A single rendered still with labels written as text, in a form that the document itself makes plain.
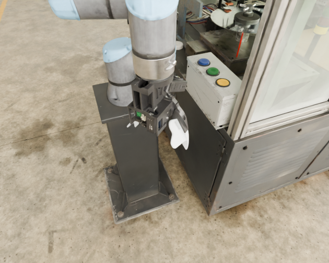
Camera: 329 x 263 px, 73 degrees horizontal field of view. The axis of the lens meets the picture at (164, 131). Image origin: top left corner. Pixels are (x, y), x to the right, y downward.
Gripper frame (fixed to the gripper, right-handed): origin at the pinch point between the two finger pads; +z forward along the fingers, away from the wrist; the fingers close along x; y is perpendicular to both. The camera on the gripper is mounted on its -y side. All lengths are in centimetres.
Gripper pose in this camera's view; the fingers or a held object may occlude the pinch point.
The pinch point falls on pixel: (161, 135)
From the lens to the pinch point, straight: 57.3
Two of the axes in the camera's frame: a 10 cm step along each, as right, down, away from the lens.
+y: -5.1, 6.3, -5.9
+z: 0.0, 6.9, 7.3
